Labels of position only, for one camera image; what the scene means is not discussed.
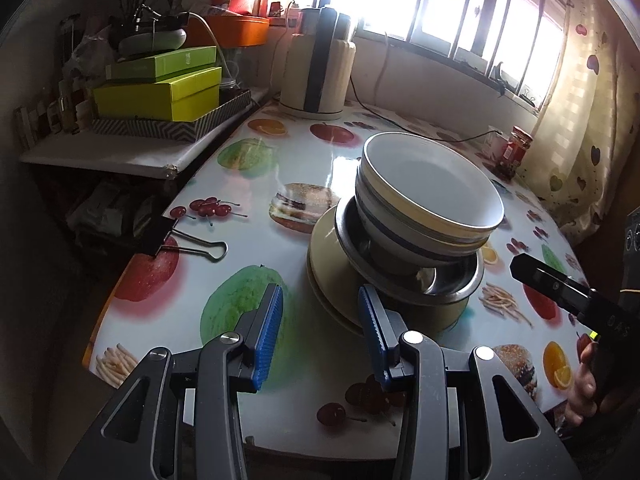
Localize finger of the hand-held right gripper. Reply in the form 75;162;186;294
510;252;596;316

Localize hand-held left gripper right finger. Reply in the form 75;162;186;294
357;285;583;480

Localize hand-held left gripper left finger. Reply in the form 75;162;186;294
70;284;285;480

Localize stainless steel bowl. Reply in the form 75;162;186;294
334;195;486;307

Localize large white blue-striped bowl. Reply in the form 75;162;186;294
354;160;496;267

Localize small white blue-striped bowl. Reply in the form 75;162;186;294
361;131;505;246

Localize person's right hand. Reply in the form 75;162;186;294
564;342;608;426

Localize red-lid sauce jar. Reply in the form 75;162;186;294
497;126;533;181

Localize heart printed curtain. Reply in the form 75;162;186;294
530;0;636;246

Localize fruit printed table cover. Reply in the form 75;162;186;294
82;100;598;461

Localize grey plastic packets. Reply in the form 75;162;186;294
67;180;166;241

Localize black curved hook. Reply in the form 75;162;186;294
492;61;517;94

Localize grey zigzag striped box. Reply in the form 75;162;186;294
91;88;252;142

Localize white shelf board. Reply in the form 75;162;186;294
20;85;273;179

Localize clear glass jar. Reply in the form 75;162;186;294
219;49;247;92

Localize yellow-green box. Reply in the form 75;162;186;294
93;66;222;122

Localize cream ribbed electric kettle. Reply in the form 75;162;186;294
278;6;357;120

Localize flat light green box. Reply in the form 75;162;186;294
111;46;218;83

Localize barred window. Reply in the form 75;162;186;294
270;0;571;111

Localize orange tray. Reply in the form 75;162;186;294
187;14;271;47

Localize grey oval case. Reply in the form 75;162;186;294
117;27;187;56

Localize clear plastic bag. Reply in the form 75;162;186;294
64;22;118;93

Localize black power cable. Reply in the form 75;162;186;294
347;30;503;143

